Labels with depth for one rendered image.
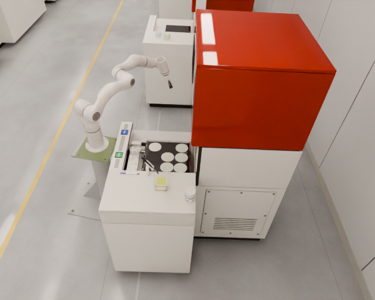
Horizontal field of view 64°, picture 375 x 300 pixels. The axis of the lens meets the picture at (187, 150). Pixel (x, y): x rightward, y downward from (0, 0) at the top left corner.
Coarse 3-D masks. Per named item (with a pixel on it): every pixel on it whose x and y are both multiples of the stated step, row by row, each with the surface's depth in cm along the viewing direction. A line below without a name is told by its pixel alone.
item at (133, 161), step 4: (140, 148) 245; (132, 156) 238; (136, 156) 238; (128, 160) 234; (132, 160) 235; (136, 160) 235; (128, 164) 231; (132, 164) 231; (136, 164) 232; (128, 168) 228; (132, 168) 228; (136, 168) 229
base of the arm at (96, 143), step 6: (96, 132) 236; (90, 138) 239; (96, 138) 240; (102, 138) 247; (90, 144) 245; (96, 144) 244; (102, 144) 249; (108, 144) 253; (90, 150) 247; (96, 150) 247; (102, 150) 247
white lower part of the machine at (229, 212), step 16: (208, 192) 232; (224, 192) 232; (240, 192) 231; (256, 192) 232; (272, 192) 231; (208, 208) 247; (224, 208) 247; (240, 208) 247; (256, 208) 246; (272, 208) 246; (208, 224) 264; (224, 224) 264; (240, 224) 264; (256, 224) 263
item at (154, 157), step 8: (160, 144) 246; (168, 144) 247; (176, 144) 247; (152, 152) 239; (160, 152) 239; (176, 152) 240; (184, 152) 240; (152, 160) 233; (160, 160) 233; (144, 168) 226; (160, 168) 227
